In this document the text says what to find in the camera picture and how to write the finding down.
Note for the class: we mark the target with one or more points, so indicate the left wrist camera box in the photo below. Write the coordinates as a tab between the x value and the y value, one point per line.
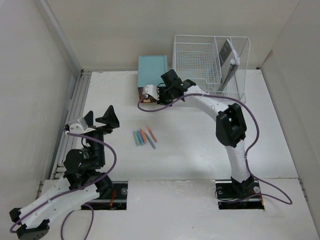
78	126

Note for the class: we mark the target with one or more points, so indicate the light orange marker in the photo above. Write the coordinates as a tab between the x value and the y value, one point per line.
151	134

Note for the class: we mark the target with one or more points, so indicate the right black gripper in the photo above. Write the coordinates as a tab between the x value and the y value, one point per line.
160	101

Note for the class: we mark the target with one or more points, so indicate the green chalk stick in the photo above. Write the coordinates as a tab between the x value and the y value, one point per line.
136	138

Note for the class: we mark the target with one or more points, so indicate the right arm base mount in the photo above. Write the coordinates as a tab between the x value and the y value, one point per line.
225	193

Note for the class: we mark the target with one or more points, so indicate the teal mini drawer chest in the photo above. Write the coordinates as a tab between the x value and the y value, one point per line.
150	69

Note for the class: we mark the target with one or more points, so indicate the orange chalk stick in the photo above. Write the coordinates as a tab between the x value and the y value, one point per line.
143	135

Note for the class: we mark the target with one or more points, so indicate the grey setup guide booklet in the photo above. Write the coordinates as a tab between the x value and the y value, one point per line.
229	63

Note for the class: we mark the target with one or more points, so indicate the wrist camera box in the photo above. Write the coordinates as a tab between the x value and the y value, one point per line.
151	91
78	126

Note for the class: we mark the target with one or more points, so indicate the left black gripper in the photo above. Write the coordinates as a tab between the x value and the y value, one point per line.
108	118

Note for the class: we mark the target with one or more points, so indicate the white wire desk organizer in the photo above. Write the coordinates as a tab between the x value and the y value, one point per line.
196	57

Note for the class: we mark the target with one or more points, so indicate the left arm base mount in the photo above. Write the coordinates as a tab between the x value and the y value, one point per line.
116	200

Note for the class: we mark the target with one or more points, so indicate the blue chalk stick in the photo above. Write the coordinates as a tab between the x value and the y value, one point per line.
141	140

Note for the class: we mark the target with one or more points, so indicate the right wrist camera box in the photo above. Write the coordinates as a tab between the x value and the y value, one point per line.
151	91

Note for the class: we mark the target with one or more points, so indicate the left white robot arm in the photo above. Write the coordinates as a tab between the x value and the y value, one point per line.
80	183

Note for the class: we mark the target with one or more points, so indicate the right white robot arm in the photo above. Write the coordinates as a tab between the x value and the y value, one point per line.
230	128

